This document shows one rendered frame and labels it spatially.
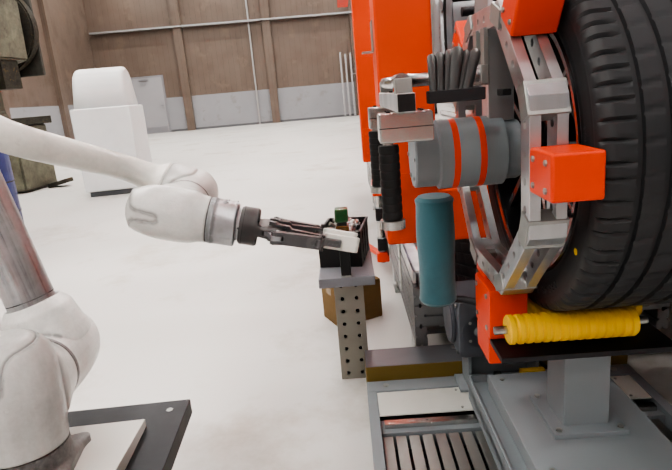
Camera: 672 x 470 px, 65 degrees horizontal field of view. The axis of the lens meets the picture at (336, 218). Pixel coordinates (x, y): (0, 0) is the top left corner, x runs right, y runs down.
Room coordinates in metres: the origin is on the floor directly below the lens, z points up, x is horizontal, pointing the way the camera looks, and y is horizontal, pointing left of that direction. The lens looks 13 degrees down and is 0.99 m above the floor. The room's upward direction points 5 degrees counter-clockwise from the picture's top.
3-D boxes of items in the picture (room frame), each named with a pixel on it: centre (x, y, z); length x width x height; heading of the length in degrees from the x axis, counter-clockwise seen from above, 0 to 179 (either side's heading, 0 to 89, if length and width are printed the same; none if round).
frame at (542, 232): (1.07, -0.34, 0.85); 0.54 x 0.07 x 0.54; 178
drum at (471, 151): (1.07, -0.27, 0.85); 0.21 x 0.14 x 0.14; 88
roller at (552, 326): (0.95, -0.44, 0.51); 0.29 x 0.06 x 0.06; 88
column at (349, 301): (1.74, -0.02, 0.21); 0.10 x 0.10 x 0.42; 88
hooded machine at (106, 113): (6.70, 2.68, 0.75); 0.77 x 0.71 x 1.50; 3
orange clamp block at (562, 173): (0.75, -0.34, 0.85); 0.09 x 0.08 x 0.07; 178
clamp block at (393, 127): (0.91, -0.13, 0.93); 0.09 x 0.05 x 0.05; 88
